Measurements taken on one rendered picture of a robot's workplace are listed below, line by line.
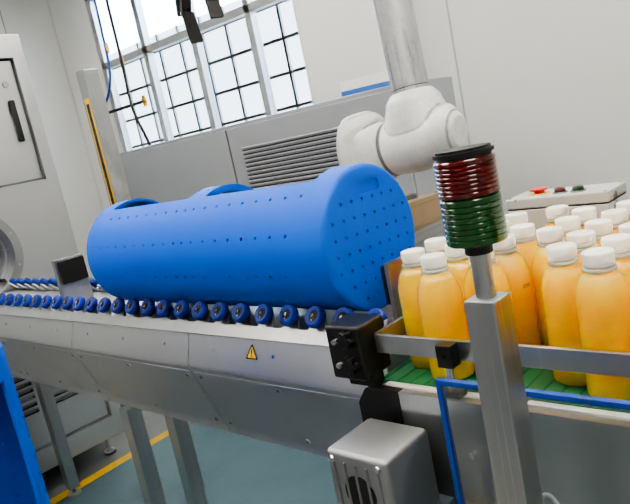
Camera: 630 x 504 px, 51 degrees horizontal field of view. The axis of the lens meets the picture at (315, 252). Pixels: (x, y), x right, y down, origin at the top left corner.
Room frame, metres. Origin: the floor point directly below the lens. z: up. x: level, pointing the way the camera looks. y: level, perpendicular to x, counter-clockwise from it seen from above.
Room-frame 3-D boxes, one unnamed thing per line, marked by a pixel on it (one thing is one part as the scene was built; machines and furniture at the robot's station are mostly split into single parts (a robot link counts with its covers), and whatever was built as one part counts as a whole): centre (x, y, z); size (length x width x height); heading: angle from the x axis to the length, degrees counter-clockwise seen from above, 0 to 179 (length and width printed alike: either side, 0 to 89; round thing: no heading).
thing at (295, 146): (3.72, 0.17, 0.72); 2.15 x 0.54 x 1.45; 49
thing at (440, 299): (0.97, -0.17, 0.99); 0.07 x 0.07 x 0.18
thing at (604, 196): (1.26, -0.50, 1.05); 0.20 x 0.10 x 0.10; 45
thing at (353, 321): (1.03, -0.04, 0.95); 0.10 x 0.07 x 0.10; 135
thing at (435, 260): (0.96, -0.17, 1.08); 0.04 x 0.04 x 0.02
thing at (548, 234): (0.98, -0.36, 1.08); 0.04 x 0.04 x 0.02
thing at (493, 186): (0.67, -0.17, 1.23); 0.06 x 0.06 x 0.04
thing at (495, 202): (0.67, -0.17, 1.18); 0.06 x 0.06 x 0.05
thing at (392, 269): (1.20, -0.15, 0.99); 0.10 x 0.02 x 0.12; 135
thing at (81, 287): (2.14, 0.80, 1.00); 0.10 x 0.04 x 0.15; 135
